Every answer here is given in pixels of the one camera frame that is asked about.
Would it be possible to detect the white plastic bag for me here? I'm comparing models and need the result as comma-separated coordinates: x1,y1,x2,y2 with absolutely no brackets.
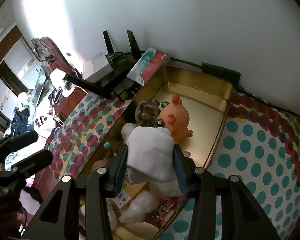
107,198,121,231
149,180,183,198
119,191,160,224

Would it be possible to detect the red snack packet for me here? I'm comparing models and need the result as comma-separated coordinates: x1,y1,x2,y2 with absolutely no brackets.
150,197,177,221

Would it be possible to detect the orange toy pig figure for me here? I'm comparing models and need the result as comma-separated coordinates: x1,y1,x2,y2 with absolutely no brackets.
154,94,193,144

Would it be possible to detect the camouflage sock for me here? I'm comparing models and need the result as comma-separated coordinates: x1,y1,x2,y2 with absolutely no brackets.
135,99,160,127

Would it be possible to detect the yellow medicine box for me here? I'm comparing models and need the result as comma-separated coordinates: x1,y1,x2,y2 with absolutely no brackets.
113,176,149,209

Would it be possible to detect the gold metal tray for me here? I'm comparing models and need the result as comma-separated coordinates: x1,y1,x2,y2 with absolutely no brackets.
103,66,233,168

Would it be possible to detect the red wooden nightstand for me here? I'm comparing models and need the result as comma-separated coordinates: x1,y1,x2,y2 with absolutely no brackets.
55,88,86,121

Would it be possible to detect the polka dot tablecloth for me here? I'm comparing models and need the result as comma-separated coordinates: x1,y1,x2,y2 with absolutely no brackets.
49,92,300,239

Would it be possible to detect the black wifi router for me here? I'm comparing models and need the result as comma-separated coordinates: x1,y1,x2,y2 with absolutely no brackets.
64,30,141,101

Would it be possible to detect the white small box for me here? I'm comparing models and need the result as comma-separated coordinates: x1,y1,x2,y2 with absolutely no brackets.
82,52,113,83

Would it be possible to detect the black power adapter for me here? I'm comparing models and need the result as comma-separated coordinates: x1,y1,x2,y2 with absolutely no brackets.
201,62,241,86

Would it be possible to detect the red teal tissue pack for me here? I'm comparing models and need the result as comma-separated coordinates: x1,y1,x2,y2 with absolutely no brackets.
127,48,170,86

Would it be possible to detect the red wooden headboard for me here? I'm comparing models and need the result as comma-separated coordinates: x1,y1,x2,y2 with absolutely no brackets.
31,37,77,76

